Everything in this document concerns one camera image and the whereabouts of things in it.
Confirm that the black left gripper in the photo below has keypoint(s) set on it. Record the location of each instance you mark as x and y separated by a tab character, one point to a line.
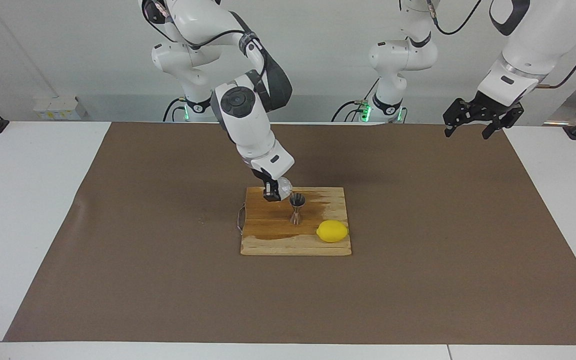
493	106

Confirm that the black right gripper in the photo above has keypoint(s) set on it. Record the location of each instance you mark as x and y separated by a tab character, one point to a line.
263	176

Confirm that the small clear plastic cup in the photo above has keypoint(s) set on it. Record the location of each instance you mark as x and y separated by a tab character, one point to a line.
286	186

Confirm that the steel double jigger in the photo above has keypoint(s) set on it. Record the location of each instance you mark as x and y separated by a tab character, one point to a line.
297	201

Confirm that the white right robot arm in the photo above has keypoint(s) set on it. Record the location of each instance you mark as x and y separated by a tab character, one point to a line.
248	125

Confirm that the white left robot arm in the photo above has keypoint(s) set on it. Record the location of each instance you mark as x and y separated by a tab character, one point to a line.
533	45

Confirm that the wooden cutting board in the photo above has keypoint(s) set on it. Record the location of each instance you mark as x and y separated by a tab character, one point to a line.
278	240

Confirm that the yellow lemon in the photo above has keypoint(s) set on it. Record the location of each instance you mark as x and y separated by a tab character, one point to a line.
332	231

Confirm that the brown table mat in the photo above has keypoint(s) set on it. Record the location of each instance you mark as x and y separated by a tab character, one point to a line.
168	290

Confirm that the white small boxes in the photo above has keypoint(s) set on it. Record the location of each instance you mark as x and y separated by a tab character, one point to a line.
60	107

